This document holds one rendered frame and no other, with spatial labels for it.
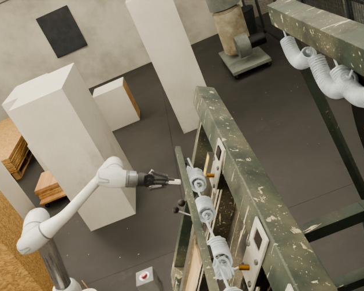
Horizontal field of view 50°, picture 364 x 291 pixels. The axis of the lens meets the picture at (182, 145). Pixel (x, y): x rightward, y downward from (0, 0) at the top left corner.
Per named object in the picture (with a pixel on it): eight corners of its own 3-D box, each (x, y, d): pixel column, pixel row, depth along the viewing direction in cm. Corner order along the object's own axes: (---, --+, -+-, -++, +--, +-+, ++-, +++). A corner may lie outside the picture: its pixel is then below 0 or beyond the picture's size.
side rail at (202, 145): (189, 261, 258) (173, 260, 256) (221, 105, 210) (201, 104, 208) (190, 267, 253) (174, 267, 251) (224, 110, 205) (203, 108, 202)
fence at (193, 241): (185, 290, 235) (179, 290, 235) (215, 152, 193) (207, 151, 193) (186, 297, 231) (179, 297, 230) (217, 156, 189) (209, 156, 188)
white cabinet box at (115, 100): (112, 121, 752) (94, 89, 718) (139, 109, 747) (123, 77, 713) (111, 131, 713) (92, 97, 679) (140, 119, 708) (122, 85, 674)
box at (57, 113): (97, 189, 558) (29, 81, 475) (135, 174, 553) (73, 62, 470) (91, 231, 479) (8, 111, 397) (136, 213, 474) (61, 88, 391)
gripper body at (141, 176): (137, 168, 210) (154, 170, 212) (136, 182, 214) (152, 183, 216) (137, 176, 204) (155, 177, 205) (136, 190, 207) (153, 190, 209)
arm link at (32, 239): (35, 230, 202) (37, 215, 215) (8, 250, 204) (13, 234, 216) (53, 244, 208) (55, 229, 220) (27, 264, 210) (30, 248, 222)
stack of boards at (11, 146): (9, 137, 917) (-2, 121, 896) (49, 120, 908) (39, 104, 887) (-29, 198, 702) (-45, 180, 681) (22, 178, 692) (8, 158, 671)
